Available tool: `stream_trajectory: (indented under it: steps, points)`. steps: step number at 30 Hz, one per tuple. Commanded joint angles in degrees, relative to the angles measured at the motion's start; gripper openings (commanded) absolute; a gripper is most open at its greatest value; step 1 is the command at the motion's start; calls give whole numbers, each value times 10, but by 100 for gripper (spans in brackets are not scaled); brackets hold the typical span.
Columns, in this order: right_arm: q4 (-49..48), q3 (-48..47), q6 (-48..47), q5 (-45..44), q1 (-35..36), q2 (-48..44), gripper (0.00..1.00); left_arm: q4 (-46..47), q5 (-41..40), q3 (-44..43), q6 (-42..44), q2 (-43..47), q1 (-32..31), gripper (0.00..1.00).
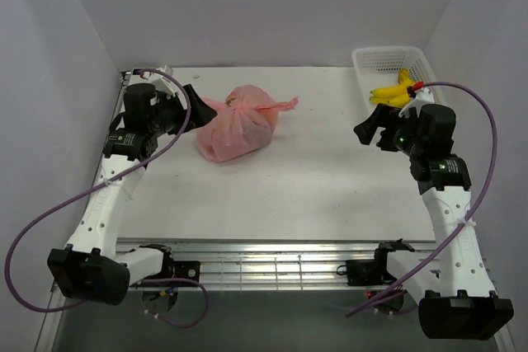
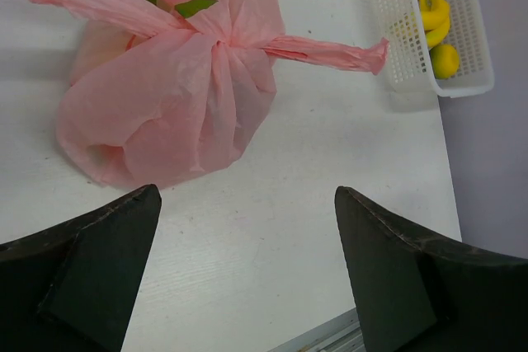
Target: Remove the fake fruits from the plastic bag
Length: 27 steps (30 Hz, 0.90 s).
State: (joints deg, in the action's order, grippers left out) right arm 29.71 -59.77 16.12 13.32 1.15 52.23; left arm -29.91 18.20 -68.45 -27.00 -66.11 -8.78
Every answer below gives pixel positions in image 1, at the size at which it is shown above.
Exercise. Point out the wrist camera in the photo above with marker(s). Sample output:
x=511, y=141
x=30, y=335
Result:
x=420, y=95
x=160, y=81

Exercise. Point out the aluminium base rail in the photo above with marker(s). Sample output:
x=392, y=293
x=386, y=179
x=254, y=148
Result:
x=244, y=266

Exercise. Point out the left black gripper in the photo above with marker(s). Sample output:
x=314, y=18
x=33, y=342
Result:
x=201, y=113

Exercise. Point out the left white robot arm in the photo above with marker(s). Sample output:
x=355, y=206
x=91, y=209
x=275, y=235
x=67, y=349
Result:
x=99, y=212

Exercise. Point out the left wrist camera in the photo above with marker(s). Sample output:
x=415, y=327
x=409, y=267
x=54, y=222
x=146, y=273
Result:
x=160, y=81

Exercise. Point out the white plastic basket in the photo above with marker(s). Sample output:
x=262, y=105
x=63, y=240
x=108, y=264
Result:
x=378, y=67

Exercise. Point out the pink plastic bag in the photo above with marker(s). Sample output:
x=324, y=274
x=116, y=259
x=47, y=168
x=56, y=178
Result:
x=245, y=122

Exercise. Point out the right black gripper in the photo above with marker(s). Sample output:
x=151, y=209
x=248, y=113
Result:
x=366, y=129

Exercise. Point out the yellow fake banana bunch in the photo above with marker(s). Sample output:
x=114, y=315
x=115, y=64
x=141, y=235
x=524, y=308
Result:
x=395, y=96

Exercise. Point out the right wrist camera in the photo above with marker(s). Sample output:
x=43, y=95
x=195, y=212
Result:
x=420, y=95

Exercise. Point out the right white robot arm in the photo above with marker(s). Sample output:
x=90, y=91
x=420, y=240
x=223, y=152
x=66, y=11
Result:
x=456, y=299

